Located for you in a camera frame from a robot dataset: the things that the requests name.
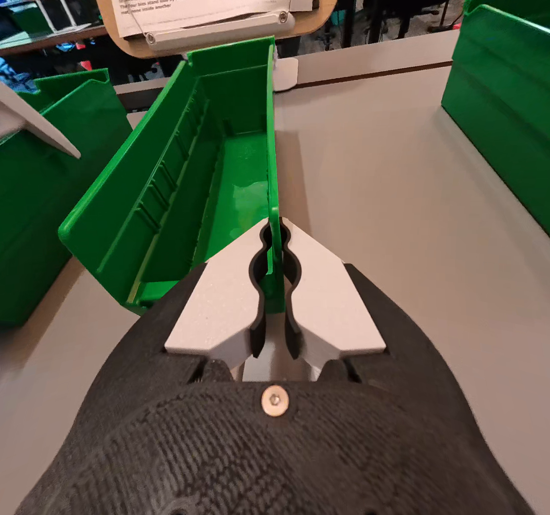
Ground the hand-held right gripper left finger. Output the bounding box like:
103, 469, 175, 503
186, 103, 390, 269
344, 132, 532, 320
164, 219, 274, 365

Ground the clear box white frame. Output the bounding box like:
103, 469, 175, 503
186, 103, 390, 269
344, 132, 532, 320
35, 0, 92, 35

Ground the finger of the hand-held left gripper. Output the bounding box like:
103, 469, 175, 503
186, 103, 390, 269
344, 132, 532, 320
0, 80, 81, 160

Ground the green plastic bin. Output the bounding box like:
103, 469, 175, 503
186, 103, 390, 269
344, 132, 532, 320
441, 0, 550, 234
0, 69, 132, 328
59, 37, 286, 316

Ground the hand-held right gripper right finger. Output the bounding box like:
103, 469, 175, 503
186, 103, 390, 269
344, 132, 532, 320
280, 219, 386, 370

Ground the printed instruction sheet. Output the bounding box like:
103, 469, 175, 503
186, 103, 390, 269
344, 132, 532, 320
105, 0, 319, 40

